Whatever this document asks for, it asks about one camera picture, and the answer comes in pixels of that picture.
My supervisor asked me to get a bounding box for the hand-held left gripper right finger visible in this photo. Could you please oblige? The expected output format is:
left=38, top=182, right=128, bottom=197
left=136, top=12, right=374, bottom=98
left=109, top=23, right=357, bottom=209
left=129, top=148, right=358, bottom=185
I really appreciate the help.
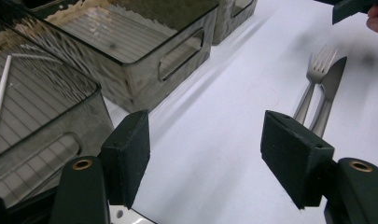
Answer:
left=259, top=109, right=336, bottom=210

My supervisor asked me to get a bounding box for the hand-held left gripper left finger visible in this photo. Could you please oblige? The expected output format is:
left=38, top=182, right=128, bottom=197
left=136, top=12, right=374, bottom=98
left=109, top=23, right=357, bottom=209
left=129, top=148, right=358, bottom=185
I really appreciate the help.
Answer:
left=97, top=109, right=152, bottom=210

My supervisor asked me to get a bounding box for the metal fork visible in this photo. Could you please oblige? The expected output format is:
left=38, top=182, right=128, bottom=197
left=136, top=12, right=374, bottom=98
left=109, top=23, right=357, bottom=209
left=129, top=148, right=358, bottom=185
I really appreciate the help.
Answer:
left=292, top=44, right=339, bottom=126

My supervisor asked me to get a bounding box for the metal knife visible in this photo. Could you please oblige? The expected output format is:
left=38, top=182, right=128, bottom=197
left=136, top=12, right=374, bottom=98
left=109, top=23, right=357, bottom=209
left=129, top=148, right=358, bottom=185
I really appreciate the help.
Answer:
left=308, top=55, right=349, bottom=139

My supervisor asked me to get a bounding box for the smoky clear plastic bin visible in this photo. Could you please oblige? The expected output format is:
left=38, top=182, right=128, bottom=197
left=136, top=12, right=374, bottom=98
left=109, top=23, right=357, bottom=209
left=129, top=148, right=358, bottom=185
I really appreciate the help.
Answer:
left=0, top=13, right=115, bottom=208
left=212, top=0, right=259, bottom=47
left=8, top=0, right=220, bottom=114

